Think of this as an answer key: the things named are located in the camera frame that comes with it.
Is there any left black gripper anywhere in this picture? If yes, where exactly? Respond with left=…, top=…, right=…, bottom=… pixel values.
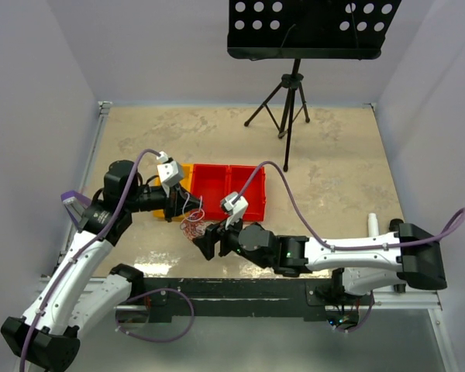
left=126, top=180, right=203, bottom=222

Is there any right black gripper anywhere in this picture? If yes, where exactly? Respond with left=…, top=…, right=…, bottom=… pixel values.
left=193, top=209, right=248, bottom=260

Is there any coloured wire bundle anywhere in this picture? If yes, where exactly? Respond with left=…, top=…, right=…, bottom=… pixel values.
left=178, top=208, right=207, bottom=239

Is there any red double compartment bin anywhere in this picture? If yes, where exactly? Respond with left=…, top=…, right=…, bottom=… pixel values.
left=191, top=164, right=267, bottom=222

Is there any yellow plastic bin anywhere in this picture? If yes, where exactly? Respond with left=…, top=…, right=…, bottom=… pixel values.
left=150, top=163, right=195, bottom=221

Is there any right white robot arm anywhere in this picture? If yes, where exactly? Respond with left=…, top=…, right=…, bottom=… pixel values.
left=192, top=222, right=447, bottom=305

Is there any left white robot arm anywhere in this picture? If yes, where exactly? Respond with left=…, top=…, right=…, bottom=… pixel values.
left=1, top=159, right=199, bottom=371

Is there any purple holder block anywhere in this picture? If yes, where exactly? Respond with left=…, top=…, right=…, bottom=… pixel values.
left=60, top=190, right=91, bottom=229

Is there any black music stand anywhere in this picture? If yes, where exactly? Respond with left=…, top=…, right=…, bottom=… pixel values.
left=226, top=0, right=404, bottom=174

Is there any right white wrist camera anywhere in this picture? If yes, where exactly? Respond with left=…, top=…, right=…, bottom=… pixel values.
left=220, top=191, right=249, bottom=229

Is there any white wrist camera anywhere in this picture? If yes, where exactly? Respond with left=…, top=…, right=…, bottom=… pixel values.
left=157, top=151, right=184, bottom=188
left=220, top=191, right=249, bottom=229

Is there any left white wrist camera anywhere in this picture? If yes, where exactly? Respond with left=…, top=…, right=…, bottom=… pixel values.
left=157, top=151, right=184, bottom=188

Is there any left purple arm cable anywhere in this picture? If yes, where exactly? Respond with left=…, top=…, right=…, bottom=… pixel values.
left=19, top=148, right=195, bottom=372

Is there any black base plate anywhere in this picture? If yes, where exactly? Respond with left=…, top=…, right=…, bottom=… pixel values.
left=121, top=277, right=371, bottom=322

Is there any aluminium left rail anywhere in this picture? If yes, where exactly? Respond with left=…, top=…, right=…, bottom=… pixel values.
left=52, top=101, right=113, bottom=273

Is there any aluminium rail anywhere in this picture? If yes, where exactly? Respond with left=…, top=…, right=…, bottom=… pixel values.
left=33, top=275, right=445, bottom=311
left=52, top=101, right=113, bottom=273

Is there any white cylinder post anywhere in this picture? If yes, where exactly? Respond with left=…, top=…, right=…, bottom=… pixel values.
left=367, top=212, right=379, bottom=237

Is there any black cylinder post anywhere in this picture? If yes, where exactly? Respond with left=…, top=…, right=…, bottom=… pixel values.
left=388, top=219, right=404, bottom=232

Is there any aluminium front rail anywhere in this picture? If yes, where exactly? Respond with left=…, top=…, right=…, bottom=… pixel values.
left=33, top=275, right=445, bottom=311

